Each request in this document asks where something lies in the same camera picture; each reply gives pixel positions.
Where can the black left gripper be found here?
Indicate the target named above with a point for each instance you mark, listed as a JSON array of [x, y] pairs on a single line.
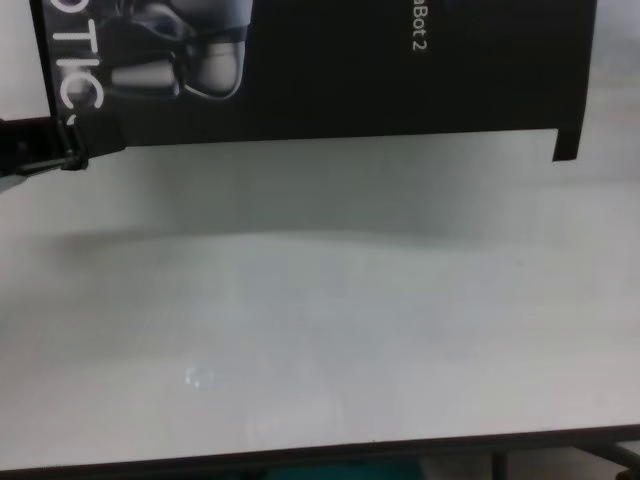
[[30, 145]]

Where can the black robot print poster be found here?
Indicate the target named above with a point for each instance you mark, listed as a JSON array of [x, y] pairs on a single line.
[[350, 90]]

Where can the dark metal table leg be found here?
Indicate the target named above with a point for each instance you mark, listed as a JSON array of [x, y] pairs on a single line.
[[500, 467]]

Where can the grey diagonal table bar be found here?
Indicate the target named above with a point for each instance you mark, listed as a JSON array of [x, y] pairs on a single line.
[[610, 455]]

